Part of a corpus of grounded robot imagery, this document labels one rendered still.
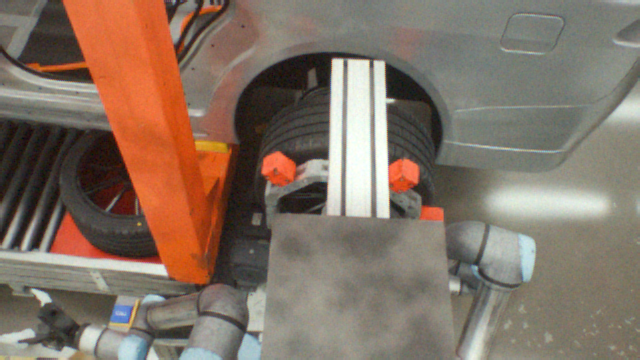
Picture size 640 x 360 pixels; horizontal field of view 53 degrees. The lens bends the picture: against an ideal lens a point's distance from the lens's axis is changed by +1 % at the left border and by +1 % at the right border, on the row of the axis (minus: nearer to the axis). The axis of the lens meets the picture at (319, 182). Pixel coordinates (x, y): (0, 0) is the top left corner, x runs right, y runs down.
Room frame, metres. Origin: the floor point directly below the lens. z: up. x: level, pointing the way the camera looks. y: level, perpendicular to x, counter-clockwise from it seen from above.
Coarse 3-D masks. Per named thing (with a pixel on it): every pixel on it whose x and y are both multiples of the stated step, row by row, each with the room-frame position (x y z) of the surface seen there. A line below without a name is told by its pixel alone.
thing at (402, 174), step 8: (400, 160) 1.22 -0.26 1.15; (408, 160) 1.22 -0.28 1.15; (392, 168) 1.21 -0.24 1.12; (400, 168) 1.19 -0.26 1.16; (408, 168) 1.19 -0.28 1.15; (416, 168) 1.21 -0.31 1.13; (392, 176) 1.18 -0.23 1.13; (400, 176) 1.16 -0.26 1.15; (408, 176) 1.16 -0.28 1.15; (416, 176) 1.18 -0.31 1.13; (392, 184) 1.16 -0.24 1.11; (400, 184) 1.16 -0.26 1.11; (408, 184) 1.15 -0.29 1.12; (416, 184) 1.15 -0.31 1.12; (400, 192) 1.15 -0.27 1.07
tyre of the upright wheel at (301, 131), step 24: (288, 120) 1.41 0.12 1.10; (312, 120) 1.37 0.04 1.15; (408, 120) 1.42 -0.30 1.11; (264, 144) 1.38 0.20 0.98; (288, 144) 1.29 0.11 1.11; (312, 144) 1.27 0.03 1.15; (408, 144) 1.32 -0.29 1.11; (432, 144) 1.43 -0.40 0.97; (432, 168) 1.33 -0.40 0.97; (264, 192) 1.26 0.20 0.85; (432, 192) 1.24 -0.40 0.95
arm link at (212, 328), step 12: (204, 312) 0.55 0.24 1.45; (216, 312) 0.54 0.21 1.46; (204, 324) 0.52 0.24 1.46; (216, 324) 0.52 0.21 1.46; (228, 324) 0.52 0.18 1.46; (240, 324) 0.53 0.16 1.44; (192, 336) 0.49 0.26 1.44; (204, 336) 0.49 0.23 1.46; (216, 336) 0.49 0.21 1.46; (228, 336) 0.50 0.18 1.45; (240, 336) 0.51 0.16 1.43; (192, 348) 0.46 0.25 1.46; (204, 348) 0.46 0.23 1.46; (216, 348) 0.46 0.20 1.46; (228, 348) 0.47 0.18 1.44
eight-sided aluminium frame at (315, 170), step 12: (300, 168) 1.22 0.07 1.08; (312, 168) 1.19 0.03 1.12; (324, 168) 1.21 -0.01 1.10; (300, 180) 1.17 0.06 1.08; (312, 180) 1.17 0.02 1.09; (324, 180) 1.17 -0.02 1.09; (276, 192) 1.18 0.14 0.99; (288, 192) 1.18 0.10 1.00; (396, 192) 1.16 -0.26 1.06; (408, 192) 1.20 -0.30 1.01; (276, 204) 1.18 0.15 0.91; (408, 204) 1.15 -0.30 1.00; (420, 204) 1.18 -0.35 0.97; (408, 216) 1.15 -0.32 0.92
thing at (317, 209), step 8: (328, 160) 1.25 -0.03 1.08; (312, 184) 1.28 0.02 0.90; (320, 184) 1.28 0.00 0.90; (296, 192) 1.28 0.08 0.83; (304, 192) 1.28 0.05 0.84; (312, 192) 1.28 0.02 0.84; (320, 192) 1.28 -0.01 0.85; (280, 200) 1.27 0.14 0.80; (296, 200) 1.33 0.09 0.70; (304, 200) 1.35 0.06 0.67; (312, 200) 1.37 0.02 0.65; (320, 200) 1.29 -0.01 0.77; (288, 208) 1.27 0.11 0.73; (296, 208) 1.30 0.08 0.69; (304, 208) 1.29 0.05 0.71; (312, 208) 1.28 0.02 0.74; (320, 208) 1.34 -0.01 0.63; (400, 208) 1.28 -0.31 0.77; (400, 216) 1.24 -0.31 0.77
